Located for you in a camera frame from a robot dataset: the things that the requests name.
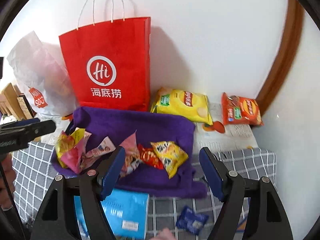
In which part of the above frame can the pink Haidilao snack packet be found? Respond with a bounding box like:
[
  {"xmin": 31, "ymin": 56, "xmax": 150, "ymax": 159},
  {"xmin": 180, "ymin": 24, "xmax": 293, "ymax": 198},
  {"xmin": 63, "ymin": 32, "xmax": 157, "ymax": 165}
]
[{"xmin": 120, "ymin": 132, "xmax": 142, "ymax": 178}]

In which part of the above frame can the red small snack packet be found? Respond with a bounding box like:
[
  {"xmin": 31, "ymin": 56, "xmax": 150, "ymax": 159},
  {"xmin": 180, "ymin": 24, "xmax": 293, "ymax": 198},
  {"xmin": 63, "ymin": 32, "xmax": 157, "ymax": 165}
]
[{"xmin": 138, "ymin": 144, "xmax": 164, "ymax": 170}]

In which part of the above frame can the pink yellow snack bag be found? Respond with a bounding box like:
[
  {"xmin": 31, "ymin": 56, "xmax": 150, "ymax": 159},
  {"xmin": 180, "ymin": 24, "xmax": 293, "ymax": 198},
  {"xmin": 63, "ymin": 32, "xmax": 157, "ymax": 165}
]
[{"xmin": 55, "ymin": 128, "xmax": 91, "ymax": 174}]

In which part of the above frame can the yellow triangular snack packet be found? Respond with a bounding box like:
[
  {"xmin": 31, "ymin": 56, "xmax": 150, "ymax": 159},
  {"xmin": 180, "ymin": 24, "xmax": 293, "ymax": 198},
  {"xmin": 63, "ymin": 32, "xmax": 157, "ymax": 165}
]
[{"xmin": 150, "ymin": 141, "xmax": 189, "ymax": 179}]

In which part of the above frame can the blue small candy packet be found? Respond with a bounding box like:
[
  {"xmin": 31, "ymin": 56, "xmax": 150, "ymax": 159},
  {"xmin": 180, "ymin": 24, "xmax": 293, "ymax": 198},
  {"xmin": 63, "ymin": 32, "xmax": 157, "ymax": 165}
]
[{"xmin": 175, "ymin": 206, "xmax": 209, "ymax": 235}]

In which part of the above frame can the pink white candy packet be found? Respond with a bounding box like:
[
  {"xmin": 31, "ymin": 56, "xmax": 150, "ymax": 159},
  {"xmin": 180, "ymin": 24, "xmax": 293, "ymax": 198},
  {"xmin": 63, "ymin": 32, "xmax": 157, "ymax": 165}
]
[{"xmin": 79, "ymin": 137, "xmax": 116, "ymax": 172}]

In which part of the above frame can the person's left hand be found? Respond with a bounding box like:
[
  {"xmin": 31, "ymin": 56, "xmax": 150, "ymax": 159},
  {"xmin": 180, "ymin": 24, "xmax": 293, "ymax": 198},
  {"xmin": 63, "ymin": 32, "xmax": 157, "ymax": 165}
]
[{"xmin": 0, "ymin": 154, "xmax": 17, "ymax": 212}]

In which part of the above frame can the person's right hand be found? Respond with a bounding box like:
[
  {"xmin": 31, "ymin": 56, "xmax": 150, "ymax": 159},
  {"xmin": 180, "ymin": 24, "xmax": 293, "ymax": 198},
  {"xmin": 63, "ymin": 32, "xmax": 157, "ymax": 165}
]
[{"xmin": 154, "ymin": 228, "xmax": 176, "ymax": 240}]

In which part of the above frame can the brown patterned box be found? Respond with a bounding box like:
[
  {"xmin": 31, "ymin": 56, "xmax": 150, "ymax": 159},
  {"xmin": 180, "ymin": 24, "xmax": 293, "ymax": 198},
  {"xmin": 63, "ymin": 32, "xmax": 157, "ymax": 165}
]
[{"xmin": 17, "ymin": 94, "xmax": 35, "ymax": 119}]

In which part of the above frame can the wooden furniture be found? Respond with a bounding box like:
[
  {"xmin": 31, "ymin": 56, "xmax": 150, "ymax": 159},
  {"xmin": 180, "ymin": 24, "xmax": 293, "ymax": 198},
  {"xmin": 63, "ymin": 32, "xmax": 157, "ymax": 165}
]
[{"xmin": 0, "ymin": 83, "xmax": 25, "ymax": 121}]

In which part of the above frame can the blue tissue pack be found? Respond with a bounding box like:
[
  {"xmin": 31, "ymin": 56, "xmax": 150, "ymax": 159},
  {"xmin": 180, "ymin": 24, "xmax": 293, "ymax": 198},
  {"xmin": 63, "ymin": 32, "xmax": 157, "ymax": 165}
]
[{"xmin": 73, "ymin": 188, "xmax": 150, "ymax": 240}]

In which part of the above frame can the purple towel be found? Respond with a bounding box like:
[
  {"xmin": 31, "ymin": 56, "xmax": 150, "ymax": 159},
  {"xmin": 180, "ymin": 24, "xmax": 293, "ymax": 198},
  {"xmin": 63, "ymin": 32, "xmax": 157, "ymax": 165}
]
[{"xmin": 66, "ymin": 107, "xmax": 207, "ymax": 199}]

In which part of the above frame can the grey checkered tablecloth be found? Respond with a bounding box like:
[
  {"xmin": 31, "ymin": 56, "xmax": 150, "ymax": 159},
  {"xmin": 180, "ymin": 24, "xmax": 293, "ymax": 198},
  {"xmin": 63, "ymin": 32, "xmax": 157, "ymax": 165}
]
[{"xmin": 12, "ymin": 142, "xmax": 277, "ymax": 239}]

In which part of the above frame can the orange chips bag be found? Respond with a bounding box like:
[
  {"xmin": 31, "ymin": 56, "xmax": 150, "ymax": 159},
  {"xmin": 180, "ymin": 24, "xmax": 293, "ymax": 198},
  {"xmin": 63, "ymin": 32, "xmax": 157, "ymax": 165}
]
[{"xmin": 221, "ymin": 93, "xmax": 263, "ymax": 126}]

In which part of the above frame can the white plastic Miniso bag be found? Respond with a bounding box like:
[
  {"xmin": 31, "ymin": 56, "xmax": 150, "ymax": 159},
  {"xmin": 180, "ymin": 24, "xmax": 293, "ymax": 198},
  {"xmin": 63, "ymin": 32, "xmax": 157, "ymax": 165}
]
[{"xmin": 7, "ymin": 31, "xmax": 78, "ymax": 116}]

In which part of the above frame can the yellow chips bag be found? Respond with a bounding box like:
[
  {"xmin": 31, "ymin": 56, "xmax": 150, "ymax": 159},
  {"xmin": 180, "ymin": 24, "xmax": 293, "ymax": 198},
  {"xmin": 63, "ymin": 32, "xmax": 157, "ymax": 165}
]
[{"xmin": 150, "ymin": 87, "xmax": 213, "ymax": 125}]

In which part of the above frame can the red paper shopping bag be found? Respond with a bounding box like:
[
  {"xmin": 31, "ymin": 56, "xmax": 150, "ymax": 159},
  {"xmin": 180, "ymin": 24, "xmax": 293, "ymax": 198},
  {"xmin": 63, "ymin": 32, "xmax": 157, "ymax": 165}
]
[{"xmin": 59, "ymin": 16, "xmax": 151, "ymax": 111}]

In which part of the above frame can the brown wooden door frame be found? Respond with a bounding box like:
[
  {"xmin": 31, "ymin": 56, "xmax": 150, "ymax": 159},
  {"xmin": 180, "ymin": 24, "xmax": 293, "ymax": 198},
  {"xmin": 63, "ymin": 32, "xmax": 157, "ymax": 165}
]
[{"xmin": 256, "ymin": 0, "xmax": 304, "ymax": 115}]

